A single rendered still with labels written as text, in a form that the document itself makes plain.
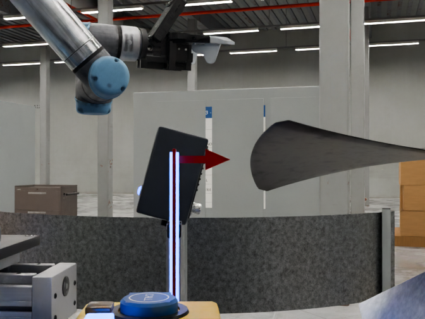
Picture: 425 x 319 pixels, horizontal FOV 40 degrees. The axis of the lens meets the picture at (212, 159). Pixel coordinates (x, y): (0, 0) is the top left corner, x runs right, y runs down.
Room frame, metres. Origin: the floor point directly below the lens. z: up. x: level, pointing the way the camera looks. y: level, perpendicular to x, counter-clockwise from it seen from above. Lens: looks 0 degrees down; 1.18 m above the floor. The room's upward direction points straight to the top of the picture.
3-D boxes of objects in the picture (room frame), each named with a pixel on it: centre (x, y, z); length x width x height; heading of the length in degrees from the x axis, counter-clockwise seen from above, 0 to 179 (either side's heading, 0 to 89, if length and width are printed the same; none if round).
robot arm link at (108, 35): (1.24, 0.25, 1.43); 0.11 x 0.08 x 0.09; 112
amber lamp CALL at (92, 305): (0.41, 0.08, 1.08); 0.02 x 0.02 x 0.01; 2
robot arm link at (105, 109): (1.23, 0.25, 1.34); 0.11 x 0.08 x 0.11; 22
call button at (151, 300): (0.41, 0.04, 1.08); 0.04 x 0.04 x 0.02
